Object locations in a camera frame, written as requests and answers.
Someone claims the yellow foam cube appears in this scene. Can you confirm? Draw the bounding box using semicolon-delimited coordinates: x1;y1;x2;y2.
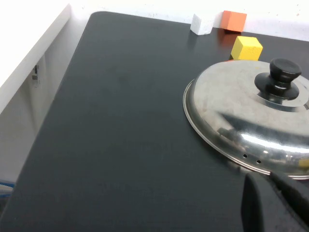
231;36;263;61

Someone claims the white foam cube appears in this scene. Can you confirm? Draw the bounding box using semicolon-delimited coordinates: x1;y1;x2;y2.
190;14;214;36

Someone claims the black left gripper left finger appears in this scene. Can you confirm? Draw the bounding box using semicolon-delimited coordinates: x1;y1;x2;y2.
240;174;309;232

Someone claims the steel pot lid black knob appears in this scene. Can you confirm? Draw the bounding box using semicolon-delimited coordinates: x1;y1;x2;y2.
183;58;309;181

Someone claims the small metal wall bracket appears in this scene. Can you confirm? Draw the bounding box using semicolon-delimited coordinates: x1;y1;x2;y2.
31;64;40;82

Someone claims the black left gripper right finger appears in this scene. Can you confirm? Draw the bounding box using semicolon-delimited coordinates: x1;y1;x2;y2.
266;171;309;227

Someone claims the orange foam cube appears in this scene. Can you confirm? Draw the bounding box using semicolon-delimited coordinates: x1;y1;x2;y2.
220;10;248;33

